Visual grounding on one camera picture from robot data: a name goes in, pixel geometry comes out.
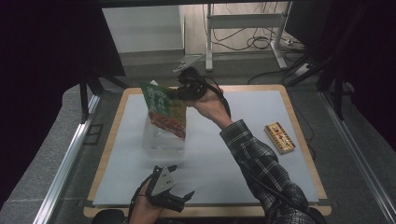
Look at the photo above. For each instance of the aluminium rail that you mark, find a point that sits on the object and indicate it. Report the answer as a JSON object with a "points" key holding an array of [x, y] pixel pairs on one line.
{"points": [[65, 161], [361, 161]]}

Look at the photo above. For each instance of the person's right hand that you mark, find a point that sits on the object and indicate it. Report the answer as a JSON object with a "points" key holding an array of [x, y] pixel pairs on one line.
{"points": [[211, 105]]}

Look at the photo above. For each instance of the black metal stand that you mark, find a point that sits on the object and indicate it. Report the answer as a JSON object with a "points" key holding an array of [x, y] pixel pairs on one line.
{"points": [[330, 74]]}

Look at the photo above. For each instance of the grey stand foot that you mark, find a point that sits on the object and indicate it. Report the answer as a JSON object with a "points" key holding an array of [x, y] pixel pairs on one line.
{"points": [[186, 63]]}

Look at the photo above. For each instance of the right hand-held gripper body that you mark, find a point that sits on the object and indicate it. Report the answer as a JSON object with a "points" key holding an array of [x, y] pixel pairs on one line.
{"points": [[193, 87]]}

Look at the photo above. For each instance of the yellow and brown seasoning box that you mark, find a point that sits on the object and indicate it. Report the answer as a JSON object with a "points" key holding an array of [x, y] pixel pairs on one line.
{"points": [[279, 138]]}

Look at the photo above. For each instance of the white desk frame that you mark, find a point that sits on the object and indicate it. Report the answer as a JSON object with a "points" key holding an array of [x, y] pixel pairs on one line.
{"points": [[246, 21]]}

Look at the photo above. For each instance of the white table mat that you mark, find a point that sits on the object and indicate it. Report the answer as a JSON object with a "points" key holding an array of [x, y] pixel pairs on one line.
{"points": [[218, 168]]}

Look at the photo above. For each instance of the white power strip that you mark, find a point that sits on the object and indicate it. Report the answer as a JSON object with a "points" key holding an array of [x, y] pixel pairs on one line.
{"points": [[302, 70]]}

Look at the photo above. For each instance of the clear plastic bin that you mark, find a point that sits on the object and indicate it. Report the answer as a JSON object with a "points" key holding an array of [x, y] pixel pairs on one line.
{"points": [[162, 147]]}

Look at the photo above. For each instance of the green and red sauce pouch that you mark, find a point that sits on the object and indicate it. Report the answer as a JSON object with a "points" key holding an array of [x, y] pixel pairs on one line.
{"points": [[163, 109]]}

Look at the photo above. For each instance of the person's left hand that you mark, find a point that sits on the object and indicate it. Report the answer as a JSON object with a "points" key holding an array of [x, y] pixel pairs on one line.
{"points": [[141, 208]]}

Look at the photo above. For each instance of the black stand legs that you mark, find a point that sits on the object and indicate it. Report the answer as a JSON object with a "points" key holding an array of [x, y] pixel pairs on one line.
{"points": [[88, 90]]}

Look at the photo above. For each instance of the black curtain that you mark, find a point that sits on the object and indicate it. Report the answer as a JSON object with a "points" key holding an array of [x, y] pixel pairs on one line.
{"points": [[46, 62], [367, 62]]}

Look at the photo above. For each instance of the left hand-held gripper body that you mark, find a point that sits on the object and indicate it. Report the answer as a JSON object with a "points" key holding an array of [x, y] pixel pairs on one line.
{"points": [[162, 186]]}

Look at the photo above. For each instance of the dark rounded object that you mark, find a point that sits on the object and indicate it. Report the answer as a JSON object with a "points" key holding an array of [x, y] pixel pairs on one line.
{"points": [[107, 217]]}

